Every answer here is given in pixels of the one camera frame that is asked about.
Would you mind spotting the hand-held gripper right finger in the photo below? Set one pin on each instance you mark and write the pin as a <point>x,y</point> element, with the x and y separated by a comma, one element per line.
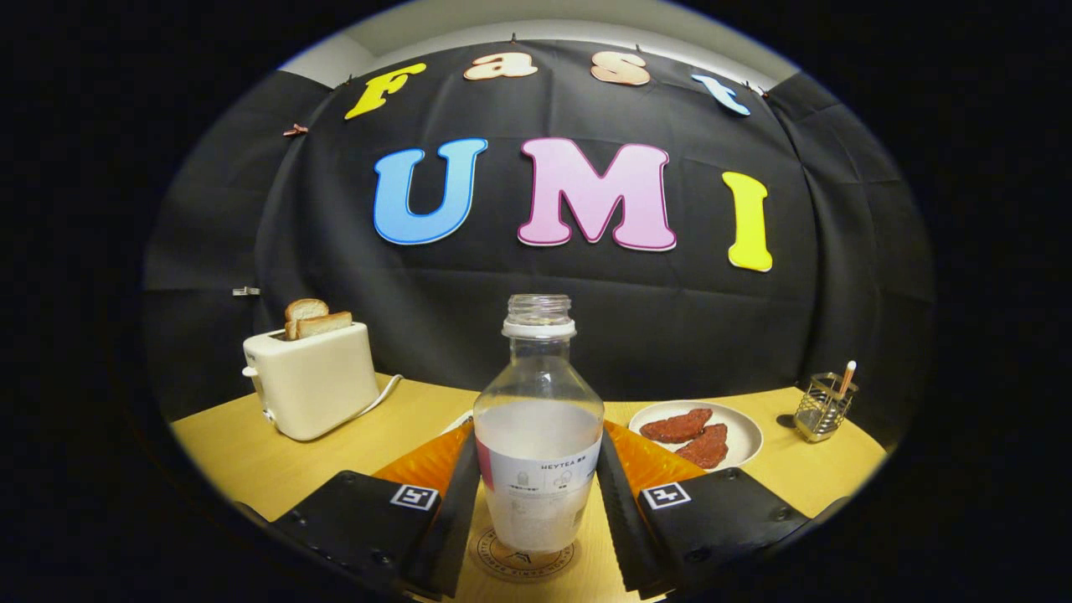
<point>621,523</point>

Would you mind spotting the clear juice bottle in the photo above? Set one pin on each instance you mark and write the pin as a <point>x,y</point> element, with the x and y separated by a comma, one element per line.
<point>538,469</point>

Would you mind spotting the pink stick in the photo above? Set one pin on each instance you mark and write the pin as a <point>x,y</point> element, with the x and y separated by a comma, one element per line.
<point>847,377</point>

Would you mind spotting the toast slice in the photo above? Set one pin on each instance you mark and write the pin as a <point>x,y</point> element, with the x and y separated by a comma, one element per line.
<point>327,324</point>
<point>303,308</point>

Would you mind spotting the red meat piece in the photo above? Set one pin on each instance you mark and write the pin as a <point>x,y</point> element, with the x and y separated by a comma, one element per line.
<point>674,425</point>
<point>705,448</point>

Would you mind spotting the reddish cloth clip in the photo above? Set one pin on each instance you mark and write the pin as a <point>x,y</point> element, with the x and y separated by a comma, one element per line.
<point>295,130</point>

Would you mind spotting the wooden table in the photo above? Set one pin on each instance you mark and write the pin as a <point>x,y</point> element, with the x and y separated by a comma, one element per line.
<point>251,469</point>

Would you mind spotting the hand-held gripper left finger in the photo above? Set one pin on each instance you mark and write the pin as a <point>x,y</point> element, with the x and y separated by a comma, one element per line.
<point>452,523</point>

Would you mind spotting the round white plate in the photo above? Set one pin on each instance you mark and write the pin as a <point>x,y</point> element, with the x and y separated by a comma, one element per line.
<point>745,435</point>

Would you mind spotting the round wooden coaster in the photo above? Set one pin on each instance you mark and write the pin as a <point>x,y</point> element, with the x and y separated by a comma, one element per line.
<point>523,565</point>

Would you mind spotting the black backdrop cloth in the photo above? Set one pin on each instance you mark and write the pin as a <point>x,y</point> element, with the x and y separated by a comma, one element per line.
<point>712,318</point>

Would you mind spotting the divided white snack tray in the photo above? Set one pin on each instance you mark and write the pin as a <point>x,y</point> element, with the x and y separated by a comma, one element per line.
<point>461,421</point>

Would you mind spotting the cream toaster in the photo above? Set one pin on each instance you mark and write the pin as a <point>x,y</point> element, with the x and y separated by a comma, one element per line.
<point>314,385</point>

